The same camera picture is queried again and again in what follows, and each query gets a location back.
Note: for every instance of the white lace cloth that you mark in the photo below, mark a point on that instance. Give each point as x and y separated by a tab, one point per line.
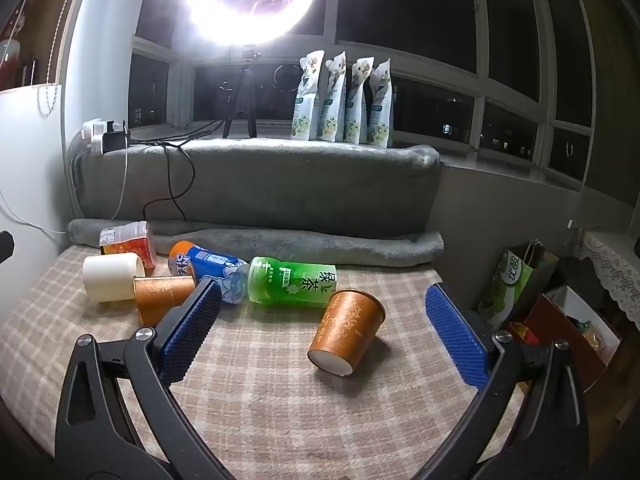
612	270

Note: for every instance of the red cardboard box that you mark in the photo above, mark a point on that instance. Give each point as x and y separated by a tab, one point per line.
565	330

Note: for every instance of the blue label drink bottle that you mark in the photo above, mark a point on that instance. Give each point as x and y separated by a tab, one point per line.
215	267

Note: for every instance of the orange and white drink carton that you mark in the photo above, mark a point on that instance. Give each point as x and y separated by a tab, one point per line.
127	245

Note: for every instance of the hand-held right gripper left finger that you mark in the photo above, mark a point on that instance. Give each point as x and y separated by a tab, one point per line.
187	332

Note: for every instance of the brown patterned paper cup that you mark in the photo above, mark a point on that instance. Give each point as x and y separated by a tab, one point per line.
162	297
345	332

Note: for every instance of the plaid bed sheet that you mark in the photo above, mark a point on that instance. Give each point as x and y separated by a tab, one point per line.
260	400

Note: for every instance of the green tea bottle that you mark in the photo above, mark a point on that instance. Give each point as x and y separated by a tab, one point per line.
295	285

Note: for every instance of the green paper bag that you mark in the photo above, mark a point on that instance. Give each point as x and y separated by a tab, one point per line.
505	285

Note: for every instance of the white power strip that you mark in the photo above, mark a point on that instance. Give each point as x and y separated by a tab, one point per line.
102	135

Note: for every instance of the grey rolled blanket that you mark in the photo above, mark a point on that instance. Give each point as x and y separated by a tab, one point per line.
300	245

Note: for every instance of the cream paper cup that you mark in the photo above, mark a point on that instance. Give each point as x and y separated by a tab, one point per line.
112	277

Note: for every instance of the white green snack pouch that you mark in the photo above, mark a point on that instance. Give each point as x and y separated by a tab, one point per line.
378	110
356	105
331	102
306	100

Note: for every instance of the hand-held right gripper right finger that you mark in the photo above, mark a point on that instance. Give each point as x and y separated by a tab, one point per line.
457	335

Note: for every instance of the black tripod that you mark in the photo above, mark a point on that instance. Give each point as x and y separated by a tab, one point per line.
242	95

